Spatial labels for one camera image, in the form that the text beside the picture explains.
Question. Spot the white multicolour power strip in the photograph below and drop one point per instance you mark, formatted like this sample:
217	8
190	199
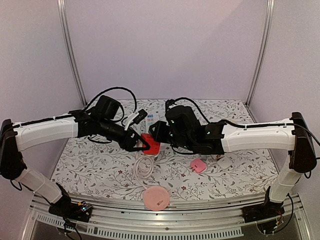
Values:
151	119

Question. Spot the white cube adapter red print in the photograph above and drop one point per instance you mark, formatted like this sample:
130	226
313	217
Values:
216	157

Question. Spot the aluminium front rail frame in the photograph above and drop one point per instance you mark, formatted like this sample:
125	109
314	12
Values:
118	219

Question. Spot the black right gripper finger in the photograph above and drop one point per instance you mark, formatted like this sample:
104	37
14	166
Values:
155	127
155	135

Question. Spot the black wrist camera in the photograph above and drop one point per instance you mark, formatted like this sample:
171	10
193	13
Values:
170	103
134	118

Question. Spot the red cube socket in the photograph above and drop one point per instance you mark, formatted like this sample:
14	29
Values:
154	145

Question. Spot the aluminium left corner post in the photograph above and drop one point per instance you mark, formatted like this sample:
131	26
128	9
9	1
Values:
61	6

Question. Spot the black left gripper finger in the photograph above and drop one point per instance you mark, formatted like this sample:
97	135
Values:
139	148
138	140

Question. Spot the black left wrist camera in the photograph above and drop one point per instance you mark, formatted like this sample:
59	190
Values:
134	118

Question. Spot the pink plug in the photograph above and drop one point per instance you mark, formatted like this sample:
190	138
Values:
198	166

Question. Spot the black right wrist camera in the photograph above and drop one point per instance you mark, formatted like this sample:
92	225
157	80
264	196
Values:
170	103

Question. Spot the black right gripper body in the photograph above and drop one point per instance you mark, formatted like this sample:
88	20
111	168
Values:
158	128

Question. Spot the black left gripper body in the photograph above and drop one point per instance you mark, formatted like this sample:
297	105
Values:
104	130

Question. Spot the aluminium corner post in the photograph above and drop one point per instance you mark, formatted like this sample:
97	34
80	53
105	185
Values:
262	51
61	6

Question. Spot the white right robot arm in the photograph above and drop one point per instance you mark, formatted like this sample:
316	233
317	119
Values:
290	134

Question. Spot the round pink socket base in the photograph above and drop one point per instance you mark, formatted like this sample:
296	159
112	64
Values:
156	198

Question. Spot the aluminium right corner post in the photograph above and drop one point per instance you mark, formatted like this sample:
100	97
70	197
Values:
262	51

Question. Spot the floral patterned table mat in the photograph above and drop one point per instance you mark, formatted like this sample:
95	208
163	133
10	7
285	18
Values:
97	169

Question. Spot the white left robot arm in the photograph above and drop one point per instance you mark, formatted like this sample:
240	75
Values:
19	137

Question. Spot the white plug adapter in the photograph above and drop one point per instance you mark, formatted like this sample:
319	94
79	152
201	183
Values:
224	162

